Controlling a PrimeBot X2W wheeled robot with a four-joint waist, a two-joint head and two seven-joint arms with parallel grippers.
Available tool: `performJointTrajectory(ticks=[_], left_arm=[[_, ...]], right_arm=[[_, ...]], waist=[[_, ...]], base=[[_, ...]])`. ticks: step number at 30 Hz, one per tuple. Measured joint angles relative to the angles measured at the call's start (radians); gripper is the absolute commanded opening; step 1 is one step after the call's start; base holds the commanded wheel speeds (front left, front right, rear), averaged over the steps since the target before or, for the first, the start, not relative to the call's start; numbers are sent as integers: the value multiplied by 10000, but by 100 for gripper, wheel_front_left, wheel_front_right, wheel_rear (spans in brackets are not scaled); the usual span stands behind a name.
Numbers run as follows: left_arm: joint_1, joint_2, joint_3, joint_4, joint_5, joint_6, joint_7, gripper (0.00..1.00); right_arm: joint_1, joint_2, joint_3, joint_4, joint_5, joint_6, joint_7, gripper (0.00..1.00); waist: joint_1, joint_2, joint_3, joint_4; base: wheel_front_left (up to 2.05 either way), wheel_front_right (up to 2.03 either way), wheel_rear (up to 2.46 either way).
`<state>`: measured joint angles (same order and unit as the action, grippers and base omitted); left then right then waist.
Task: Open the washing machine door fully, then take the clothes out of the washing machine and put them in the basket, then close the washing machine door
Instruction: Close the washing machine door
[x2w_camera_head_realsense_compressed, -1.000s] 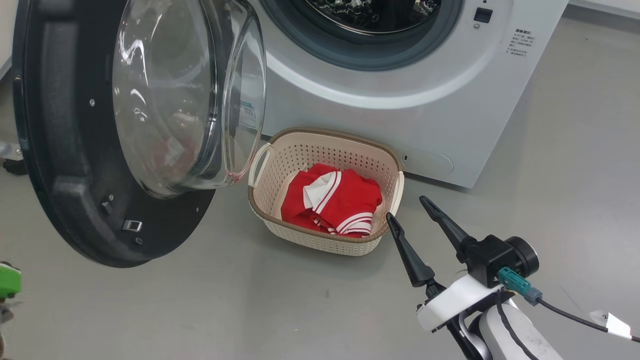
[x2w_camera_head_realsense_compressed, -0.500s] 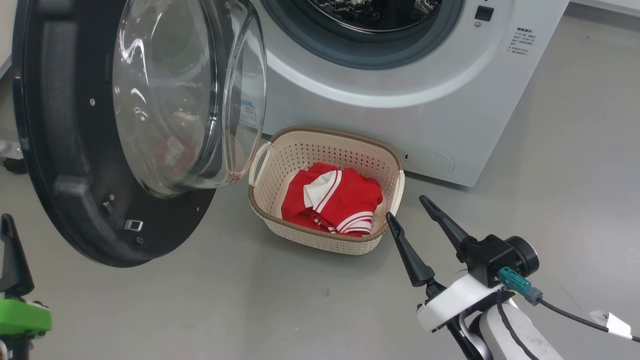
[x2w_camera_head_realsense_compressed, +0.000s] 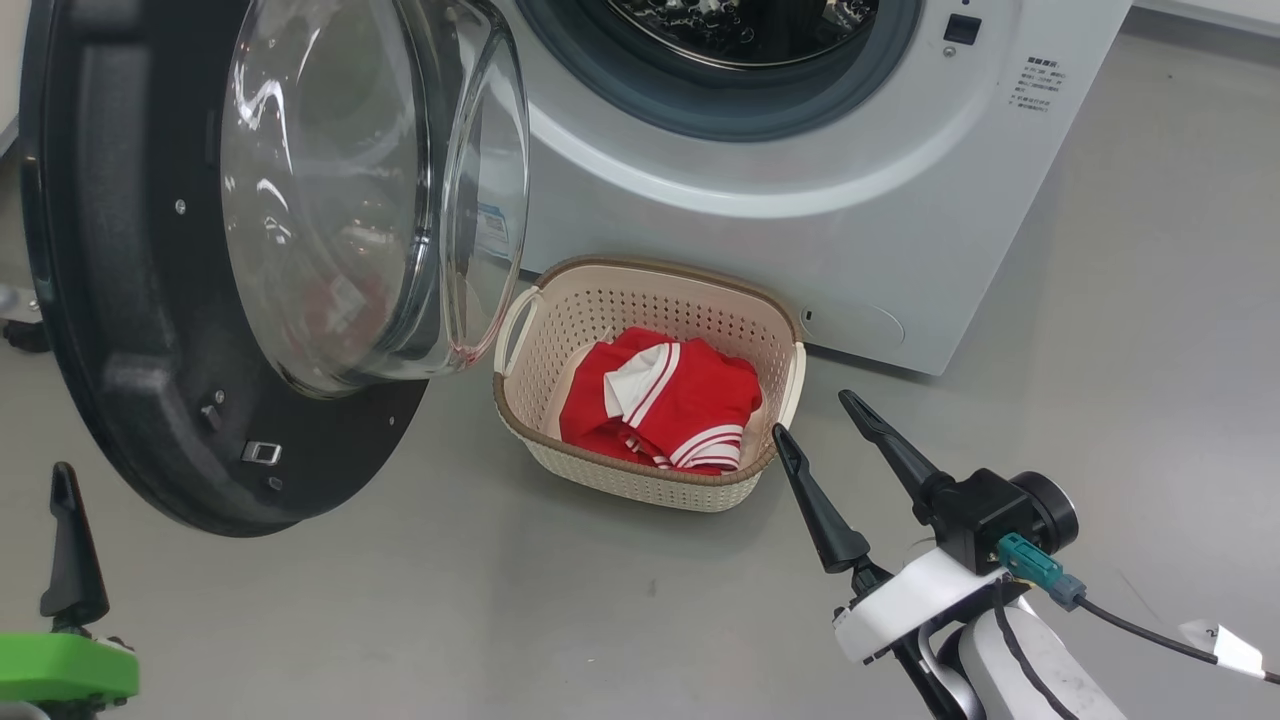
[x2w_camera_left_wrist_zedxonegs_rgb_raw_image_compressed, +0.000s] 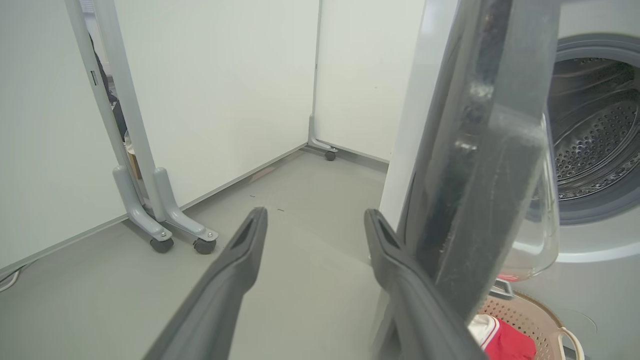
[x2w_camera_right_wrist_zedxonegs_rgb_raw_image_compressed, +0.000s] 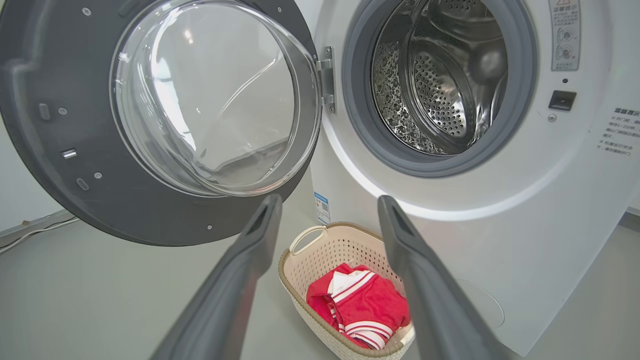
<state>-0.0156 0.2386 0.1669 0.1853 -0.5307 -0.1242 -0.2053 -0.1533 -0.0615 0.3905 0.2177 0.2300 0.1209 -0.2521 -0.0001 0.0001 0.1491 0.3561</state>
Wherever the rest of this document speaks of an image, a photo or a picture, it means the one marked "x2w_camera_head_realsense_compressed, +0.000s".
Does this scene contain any white front-load washing machine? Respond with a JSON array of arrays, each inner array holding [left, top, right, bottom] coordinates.
[[480, 0, 1136, 378]]

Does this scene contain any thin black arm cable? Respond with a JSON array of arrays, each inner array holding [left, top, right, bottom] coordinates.
[[988, 585, 1083, 720]]

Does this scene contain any white cable label tag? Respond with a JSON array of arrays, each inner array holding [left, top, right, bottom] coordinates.
[[1180, 618, 1267, 681]]

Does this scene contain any dark round washing machine door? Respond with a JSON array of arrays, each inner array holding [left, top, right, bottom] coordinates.
[[20, 0, 531, 538]]

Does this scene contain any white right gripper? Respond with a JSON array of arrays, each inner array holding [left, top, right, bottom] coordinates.
[[772, 390, 1013, 716]]

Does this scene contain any black cable teal connector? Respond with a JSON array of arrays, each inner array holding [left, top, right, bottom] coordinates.
[[997, 533, 1280, 686]]

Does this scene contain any cream perforated laundry basket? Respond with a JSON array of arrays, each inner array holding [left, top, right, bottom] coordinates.
[[492, 256, 807, 514]]

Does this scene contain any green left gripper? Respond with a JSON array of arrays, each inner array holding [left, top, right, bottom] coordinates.
[[0, 462, 141, 706]]

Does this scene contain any red white basketball jersey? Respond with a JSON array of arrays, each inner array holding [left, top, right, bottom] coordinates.
[[558, 326, 764, 476]]

